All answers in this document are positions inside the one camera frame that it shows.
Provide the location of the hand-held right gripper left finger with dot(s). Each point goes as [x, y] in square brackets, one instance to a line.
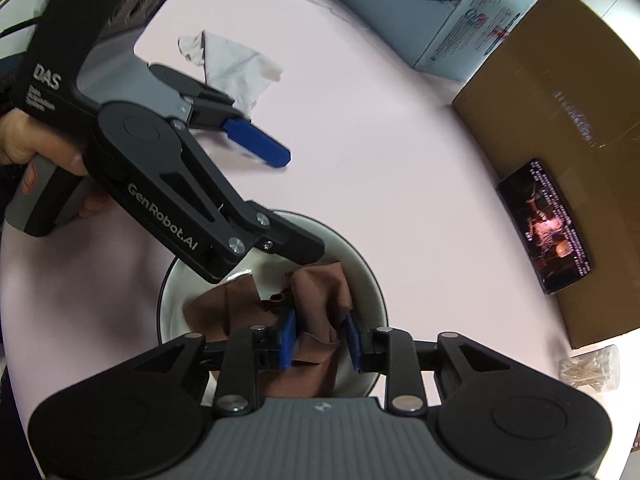
[288, 342]

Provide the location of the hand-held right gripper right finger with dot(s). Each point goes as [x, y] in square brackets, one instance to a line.
[354, 342]

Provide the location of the person's left hand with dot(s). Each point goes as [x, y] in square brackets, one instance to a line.
[30, 140]

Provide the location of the light blue carton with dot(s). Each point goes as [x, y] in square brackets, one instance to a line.
[400, 25]

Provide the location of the brown cardboard box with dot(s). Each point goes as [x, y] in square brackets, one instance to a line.
[550, 85]

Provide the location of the brown cloth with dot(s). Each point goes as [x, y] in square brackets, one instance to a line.
[316, 300]

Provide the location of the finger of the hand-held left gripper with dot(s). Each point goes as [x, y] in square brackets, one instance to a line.
[295, 245]
[255, 143]

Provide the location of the white bowl with dark outside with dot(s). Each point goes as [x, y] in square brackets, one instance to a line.
[361, 280]

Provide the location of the white crumpled tissue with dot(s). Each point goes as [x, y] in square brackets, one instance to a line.
[235, 70]

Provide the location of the clear jar of cotton swabs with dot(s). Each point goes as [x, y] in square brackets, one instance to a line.
[590, 366]

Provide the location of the black smartphone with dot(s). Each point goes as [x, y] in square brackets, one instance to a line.
[545, 225]

